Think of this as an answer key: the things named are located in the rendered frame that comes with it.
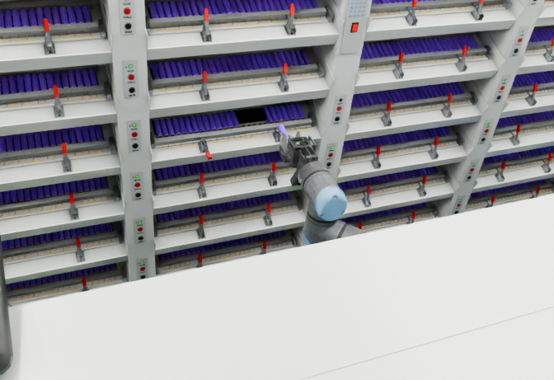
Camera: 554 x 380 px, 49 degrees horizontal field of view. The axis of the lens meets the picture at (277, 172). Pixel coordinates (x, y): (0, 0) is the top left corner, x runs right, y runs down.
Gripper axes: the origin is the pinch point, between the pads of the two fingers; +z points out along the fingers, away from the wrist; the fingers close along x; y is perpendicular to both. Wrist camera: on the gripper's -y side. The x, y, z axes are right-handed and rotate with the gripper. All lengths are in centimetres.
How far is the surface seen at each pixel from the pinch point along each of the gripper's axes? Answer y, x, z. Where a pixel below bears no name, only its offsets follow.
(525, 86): -3, -114, 21
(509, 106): -8, -103, 15
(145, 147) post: -3.6, 43.3, 10.2
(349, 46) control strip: 25.9, -23.0, 10.9
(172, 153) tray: -9.1, 34.2, 12.3
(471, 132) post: -19, -89, 15
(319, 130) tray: -7.6, -18.5, 13.3
